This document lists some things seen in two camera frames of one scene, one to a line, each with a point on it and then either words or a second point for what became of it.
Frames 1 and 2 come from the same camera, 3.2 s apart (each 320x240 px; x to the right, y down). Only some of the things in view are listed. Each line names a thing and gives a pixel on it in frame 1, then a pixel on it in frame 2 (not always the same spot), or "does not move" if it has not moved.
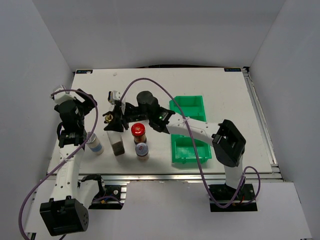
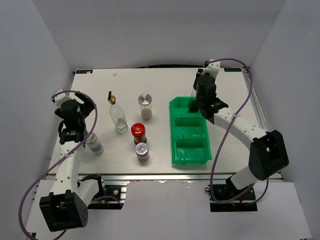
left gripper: [86, 105] does not move
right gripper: [117, 123] to [198, 73]
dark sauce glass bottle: [116, 139] to [193, 106]
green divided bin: [192, 107] does not move
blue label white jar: [94, 144] does not move
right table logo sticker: [232, 69] does not move
